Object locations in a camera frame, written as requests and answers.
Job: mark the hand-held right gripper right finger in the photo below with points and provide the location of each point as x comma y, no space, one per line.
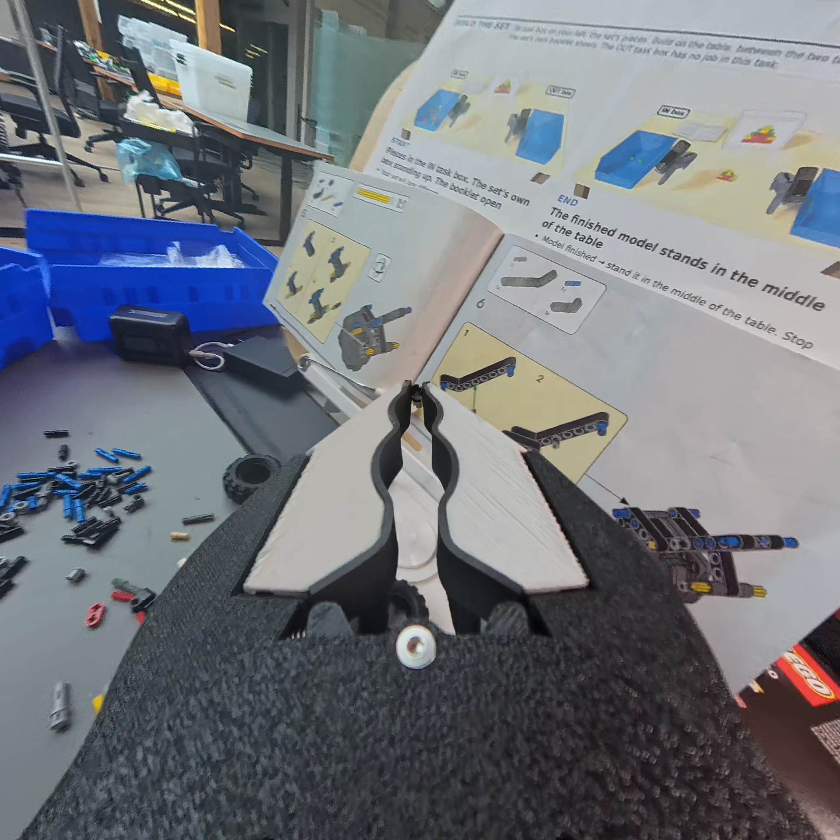
505,518

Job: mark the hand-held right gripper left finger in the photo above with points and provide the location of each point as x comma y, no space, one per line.
321,518

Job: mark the small black brick piece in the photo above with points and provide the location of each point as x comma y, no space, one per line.
417,395

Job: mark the black desk mat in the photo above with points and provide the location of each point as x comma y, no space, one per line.
262,413

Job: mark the grey desk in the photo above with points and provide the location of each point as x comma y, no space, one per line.
164,407

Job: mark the white task instruction sheet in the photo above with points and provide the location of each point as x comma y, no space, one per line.
656,170

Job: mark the black toy tyre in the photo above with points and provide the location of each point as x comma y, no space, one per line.
408,600
249,479

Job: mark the black axle pin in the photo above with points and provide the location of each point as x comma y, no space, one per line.
198,519

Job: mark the black flat box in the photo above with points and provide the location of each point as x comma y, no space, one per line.
259,358

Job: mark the grey black angled connector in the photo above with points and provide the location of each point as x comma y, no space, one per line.
138,598

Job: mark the open building instruction booklet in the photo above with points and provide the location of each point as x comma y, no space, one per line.
689,407

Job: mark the red brick piece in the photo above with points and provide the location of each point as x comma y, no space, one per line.
96,615

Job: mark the pile of blue black pins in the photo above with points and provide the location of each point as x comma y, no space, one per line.
72,489

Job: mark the small grey connector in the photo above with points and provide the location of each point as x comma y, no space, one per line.
76,575

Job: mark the black rectangular device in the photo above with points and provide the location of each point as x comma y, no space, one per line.
148,334

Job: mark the blue plastic bin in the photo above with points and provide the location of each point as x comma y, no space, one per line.
19,302
151,295

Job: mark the clear plastic bags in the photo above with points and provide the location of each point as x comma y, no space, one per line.
184,257

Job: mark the grey long connector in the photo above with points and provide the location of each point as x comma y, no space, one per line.
60,705

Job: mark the red brick set box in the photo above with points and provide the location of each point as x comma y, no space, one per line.
800,722

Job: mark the black office chair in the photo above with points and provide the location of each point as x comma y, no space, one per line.
197,170
39,111

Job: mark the wooden background table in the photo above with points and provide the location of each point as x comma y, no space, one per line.
262,134

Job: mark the blue plastic bag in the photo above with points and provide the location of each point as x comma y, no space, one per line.
148,161

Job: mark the white storage box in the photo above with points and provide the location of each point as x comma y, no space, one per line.
213,82

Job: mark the metal pole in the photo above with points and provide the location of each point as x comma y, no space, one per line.
46,98

